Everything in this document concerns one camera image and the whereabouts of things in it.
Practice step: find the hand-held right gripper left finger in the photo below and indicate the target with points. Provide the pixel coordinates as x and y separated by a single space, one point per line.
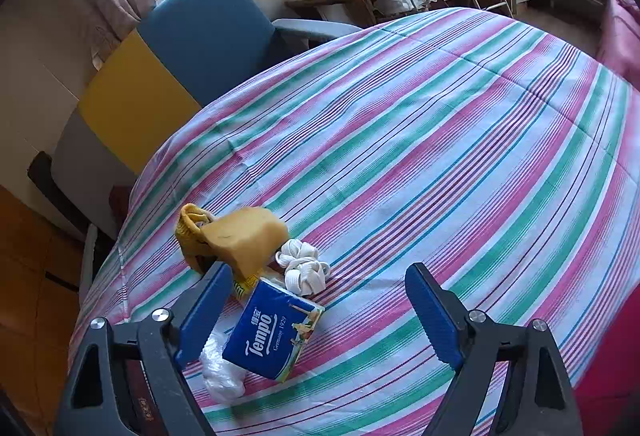
200 316

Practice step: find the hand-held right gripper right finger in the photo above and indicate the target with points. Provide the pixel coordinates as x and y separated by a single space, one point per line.
435 316

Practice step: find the white plastic bag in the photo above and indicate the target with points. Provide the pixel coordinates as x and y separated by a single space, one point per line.
220 376

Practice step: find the blue tissue pack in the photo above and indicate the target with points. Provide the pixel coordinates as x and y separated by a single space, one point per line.
272 331

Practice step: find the yellow knitted sock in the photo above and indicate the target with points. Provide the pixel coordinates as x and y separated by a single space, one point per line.
192 228

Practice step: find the large yellow sponge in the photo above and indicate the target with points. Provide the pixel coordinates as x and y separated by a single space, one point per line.
247 236

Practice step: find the white cloth bundle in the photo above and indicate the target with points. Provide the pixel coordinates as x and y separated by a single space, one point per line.
302 268

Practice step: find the striped blanket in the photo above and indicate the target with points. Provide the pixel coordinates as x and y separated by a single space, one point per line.
425 155

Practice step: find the wooden wardrobe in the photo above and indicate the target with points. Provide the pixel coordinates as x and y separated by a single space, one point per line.
35 296

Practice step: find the grey yellow blue sofa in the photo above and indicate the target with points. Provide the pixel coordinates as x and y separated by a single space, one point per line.
200 40

